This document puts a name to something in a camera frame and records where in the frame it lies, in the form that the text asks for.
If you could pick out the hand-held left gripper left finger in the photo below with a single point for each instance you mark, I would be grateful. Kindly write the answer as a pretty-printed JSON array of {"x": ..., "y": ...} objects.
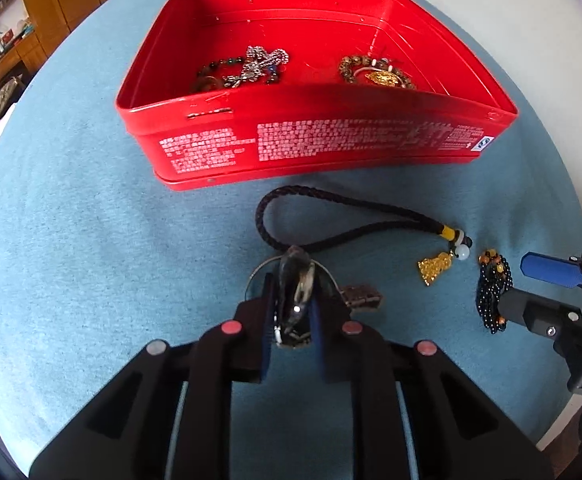
[{"x": 268, "y": 320}]

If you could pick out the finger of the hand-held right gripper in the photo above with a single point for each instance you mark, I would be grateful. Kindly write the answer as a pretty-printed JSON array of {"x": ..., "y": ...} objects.
[
  {"x": 551, "y": 270},
  {"x": 531, "y": 312}
]

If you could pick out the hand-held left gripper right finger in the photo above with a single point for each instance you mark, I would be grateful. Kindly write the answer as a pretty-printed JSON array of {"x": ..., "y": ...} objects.
[{"x": 323, "y": 330}]

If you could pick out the silver bangle bundle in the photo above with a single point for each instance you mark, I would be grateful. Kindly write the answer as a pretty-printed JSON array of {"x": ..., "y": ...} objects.
[{"x": 293, "y": 285}]

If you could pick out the red tin box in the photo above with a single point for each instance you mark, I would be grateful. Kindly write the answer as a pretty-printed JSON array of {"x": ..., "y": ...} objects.
[{"x": 321, "y": 140}]

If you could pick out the wooden desk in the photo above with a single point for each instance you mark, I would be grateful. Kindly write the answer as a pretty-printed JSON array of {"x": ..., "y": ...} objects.
[{"x": 13, "y": 62}]

